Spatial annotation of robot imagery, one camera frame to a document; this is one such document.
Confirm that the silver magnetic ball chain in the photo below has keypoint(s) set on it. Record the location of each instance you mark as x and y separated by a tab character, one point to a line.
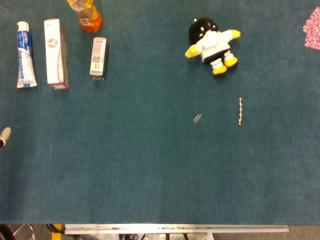
240	111

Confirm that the teal felt table mat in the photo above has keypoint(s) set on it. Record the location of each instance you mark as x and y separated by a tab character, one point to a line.
160	140

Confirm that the metal paper clip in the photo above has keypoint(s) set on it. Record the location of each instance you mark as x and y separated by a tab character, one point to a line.
197	117

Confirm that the small black white box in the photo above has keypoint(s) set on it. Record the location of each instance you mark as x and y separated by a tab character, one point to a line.
99	58

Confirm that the black white plush toy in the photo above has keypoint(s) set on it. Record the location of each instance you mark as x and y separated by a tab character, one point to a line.
212	45

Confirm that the pink white toothpaste box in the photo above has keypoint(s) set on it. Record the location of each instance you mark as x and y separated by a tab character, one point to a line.
55	53

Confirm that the orange drink bottle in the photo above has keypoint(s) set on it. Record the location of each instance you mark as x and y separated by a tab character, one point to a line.
89	17

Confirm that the blue white toothpaste tube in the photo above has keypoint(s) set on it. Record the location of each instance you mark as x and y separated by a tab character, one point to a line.
24	56

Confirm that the pink patterned cloth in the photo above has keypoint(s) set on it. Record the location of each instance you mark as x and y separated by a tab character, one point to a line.
313	30

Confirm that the aluminium table edge rail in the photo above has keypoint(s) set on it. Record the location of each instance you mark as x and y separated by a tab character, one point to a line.
175	228

